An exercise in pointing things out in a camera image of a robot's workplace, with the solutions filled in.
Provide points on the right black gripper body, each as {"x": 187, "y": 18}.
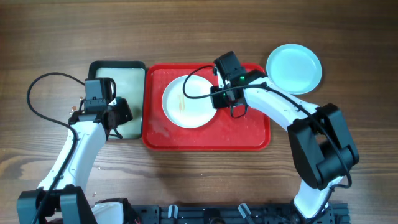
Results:
{"x": 221, "y": 100}

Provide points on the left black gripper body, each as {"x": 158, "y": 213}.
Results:
{"x": 122, "y": 114}

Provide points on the white plate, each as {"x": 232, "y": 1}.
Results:
{"x": 186, "y": 112}

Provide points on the light blue plate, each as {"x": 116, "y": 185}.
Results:
{"x": 294, "y": 68}

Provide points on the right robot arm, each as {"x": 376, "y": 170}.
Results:
{"x": 322, "y": 147}

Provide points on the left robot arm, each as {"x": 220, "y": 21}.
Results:
{"x": 63, "y": 188}

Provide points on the red plastic tray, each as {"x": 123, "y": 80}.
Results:
{"x": 251, "y": 132}

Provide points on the black water tray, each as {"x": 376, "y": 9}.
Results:
{"x": 130, "y": 79}

